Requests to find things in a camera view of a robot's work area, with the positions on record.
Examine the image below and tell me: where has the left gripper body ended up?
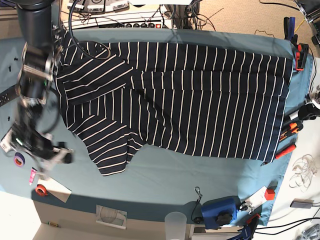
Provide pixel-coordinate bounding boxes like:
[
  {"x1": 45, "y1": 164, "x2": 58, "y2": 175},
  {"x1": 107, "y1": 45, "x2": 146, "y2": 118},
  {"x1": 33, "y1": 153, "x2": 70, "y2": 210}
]
[{"x1": 306, "y1": 85, "x2": 320, "y2": 109}]

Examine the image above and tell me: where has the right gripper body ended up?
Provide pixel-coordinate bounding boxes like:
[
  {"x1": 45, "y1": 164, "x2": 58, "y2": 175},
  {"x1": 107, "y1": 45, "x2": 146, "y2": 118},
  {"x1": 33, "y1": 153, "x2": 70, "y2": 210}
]
[{"x1": 32, "y1": 141, "x2": 74, "y2": 180}]

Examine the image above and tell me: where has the navy white striped t-shirt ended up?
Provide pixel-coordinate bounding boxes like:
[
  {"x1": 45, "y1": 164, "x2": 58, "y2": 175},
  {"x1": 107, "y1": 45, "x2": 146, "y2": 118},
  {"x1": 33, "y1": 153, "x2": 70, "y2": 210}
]
[{"x1": 55, "y1": 32, "x2": 293, "y2": 176}]

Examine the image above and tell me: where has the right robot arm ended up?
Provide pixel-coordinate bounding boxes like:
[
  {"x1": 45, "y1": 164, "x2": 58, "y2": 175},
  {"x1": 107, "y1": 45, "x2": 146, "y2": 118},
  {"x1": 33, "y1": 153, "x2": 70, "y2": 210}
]
[{"x1": 5, "y1": 0, "x2": 73, "y2": 180}]

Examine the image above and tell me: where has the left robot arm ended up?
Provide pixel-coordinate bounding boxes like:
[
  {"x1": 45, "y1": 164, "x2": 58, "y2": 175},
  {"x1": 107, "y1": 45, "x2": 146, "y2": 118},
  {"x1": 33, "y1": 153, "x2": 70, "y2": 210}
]
[{"x1": 293, "y1": 0, "x2": 320, "y2": 121}]

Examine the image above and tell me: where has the pink glue tube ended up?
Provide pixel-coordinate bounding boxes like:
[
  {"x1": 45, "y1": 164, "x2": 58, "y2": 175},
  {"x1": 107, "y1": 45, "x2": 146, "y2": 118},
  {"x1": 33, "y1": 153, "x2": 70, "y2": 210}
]
[{"x1": 29, "y1": 167, "x2": 37, "y2": 186}]

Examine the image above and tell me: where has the black white marker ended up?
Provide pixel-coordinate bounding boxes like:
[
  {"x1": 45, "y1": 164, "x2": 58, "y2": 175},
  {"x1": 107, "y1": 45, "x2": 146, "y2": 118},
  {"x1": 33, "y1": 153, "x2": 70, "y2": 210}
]
[{"x1": 283, "y1": 110, "x2": 299, "y2": 123}]

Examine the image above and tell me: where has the orange black utility knife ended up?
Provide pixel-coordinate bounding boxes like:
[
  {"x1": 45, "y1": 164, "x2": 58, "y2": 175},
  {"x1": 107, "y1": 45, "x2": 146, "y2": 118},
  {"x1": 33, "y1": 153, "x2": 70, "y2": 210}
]
[{"x1": 279, "y1": 121, "x2": 304, "y2": 142}]

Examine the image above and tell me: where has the purple tape roll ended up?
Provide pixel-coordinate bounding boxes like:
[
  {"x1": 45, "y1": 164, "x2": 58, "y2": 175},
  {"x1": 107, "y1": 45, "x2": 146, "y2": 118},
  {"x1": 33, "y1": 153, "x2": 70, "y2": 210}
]
[{"x1": 13, "y1": 152, "x2": 26, "y2": 167}]

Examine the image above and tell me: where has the orange tape roll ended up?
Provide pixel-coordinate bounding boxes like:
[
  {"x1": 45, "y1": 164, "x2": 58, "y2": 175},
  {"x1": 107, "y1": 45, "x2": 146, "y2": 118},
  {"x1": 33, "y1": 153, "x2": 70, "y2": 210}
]
[{"x1": 35, "y1": 184, "x2": 48, "y2": 197}]

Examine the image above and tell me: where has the white paper sheet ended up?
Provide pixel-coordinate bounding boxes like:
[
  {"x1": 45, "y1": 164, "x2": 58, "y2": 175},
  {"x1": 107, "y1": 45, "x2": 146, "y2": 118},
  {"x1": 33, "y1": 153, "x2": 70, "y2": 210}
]
[{"x1": 37, "y1": 177, "x2": 72, "y2": 203}]

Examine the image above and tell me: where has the orange black clamp tool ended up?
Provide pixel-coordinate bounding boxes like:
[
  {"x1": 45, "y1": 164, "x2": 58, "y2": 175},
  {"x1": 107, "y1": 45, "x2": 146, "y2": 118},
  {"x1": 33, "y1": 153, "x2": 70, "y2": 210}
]
[{"x1": 295, "y1": 43, "x2": 309, "y2": 71}]

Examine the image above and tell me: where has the orange black screwdriver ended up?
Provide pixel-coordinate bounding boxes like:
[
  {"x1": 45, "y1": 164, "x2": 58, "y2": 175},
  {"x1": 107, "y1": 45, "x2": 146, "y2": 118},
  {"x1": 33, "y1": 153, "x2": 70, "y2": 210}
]
[{"x1": 260, "y1": 144, "x2": 297, "y2": 167}]

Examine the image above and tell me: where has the bundle of white zip ties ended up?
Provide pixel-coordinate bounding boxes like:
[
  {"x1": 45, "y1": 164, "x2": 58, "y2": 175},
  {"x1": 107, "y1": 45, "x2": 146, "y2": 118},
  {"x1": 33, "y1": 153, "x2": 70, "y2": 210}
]
[{"x1": 289, "y1": 154, "x2": 320, "y2": 193}]

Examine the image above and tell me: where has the black remote control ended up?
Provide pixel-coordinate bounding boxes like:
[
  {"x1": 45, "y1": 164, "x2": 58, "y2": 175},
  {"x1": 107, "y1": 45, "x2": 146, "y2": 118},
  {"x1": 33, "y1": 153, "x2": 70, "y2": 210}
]
[{"x1": 0, "y1": 85, "x2": 19, "y2": 107}]

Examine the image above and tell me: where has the printed diagram paper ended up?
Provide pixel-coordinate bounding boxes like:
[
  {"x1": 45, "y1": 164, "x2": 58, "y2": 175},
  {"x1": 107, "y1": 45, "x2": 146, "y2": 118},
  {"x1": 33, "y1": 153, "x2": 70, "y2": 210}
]
[{"x1": 95, "y1": 205, "x2": 128, "y2": 230}]

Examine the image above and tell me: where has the grey flat adapter box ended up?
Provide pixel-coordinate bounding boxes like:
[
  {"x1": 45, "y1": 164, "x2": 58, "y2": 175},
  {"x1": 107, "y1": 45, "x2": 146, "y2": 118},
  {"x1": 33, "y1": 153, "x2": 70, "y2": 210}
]
[{"x1": 290, "y1": 199, "x2": 314, "y2": 209}]

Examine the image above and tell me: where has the teal table cloth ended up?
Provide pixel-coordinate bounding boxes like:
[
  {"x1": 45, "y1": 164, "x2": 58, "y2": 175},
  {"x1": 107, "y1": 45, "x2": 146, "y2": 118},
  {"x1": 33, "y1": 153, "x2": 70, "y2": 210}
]
[{"x1": 0, "y1": 27, "x2": 314, "y2": 228}]

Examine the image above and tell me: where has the blue red bar clamp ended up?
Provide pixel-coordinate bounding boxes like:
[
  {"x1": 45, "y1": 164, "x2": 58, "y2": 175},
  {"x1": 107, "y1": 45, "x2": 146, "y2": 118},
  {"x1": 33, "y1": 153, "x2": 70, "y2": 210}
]
[{"x1": 228, "y1": 213, "x2": 261, "y2": 240}]

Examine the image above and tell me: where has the blue clamp with knob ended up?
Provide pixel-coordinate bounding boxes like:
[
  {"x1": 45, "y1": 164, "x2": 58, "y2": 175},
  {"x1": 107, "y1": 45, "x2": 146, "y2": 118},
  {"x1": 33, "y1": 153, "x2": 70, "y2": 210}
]
[{"x1": 201, "y1": 198, "x2": 238, "y2": 230}]

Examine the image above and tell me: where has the translucent plastic cup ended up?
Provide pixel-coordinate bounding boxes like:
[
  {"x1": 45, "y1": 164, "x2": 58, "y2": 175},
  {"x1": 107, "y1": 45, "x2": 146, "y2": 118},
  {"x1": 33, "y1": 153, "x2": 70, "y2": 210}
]
[{"x1": 164, "y1": 211, "x2": 187, "y2": 240}]

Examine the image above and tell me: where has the white power strip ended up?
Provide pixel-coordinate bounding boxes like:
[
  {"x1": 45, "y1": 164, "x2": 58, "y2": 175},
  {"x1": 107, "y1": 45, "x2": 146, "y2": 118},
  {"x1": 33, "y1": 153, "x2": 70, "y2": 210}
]
[{"x1": 71, "y1": 11, "x2": 173, "y2": 29}]

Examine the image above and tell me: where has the blue handled spring clamp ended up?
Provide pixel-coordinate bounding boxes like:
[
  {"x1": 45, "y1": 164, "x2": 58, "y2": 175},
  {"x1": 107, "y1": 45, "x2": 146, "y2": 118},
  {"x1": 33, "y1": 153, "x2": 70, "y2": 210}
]
[{"x1": 283, "y1": 17, "x2": 298, "y2": 44}]

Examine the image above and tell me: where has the silver carabiner with cord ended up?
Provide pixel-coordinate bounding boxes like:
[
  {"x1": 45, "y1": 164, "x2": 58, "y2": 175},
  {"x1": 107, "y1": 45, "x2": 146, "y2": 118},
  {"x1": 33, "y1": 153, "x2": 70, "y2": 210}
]
[{"x1": 191, "y1": 186, "x2": 203, "y2": 224}]

